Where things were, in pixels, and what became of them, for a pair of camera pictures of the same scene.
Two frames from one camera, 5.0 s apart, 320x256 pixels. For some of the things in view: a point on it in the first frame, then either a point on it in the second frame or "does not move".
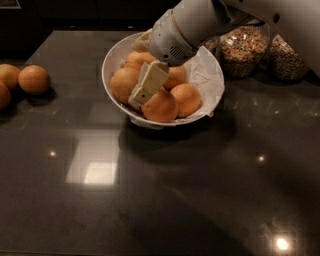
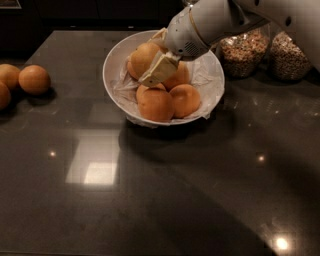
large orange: (122, 82) -> (141, 58)
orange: (5, 97) does not move
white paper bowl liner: (205, 73) does not move
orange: (136, 59) -> (130, 69)
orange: (187, 99) does not move
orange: (9, 75) does not move
